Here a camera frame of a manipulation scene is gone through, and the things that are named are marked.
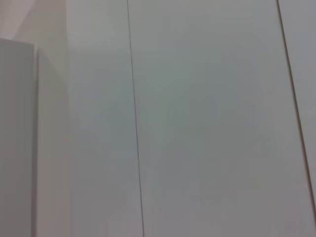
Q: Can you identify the white tall cabinet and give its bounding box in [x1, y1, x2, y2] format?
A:
[0, 38, 40, 237]

